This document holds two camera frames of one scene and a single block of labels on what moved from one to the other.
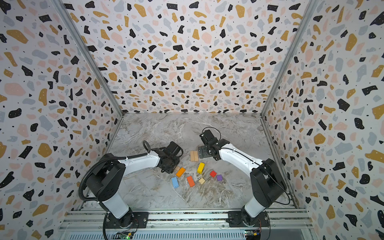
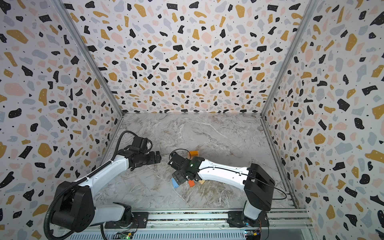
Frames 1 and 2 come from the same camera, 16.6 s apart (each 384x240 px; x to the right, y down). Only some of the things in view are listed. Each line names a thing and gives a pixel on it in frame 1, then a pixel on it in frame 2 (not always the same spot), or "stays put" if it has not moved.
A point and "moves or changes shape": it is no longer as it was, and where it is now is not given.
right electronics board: x=252 y=234 stays put
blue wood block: x=175 y=182 stays put
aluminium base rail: x=185 y=224 stays put
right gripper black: x=204 y=151 → x=179 y=174
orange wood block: x=181 y=171 moves or changes shape
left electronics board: x=124 y=235 stays put
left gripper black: x=170 y=170 → x=152 y=159
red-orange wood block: x=190 y=181 stays put
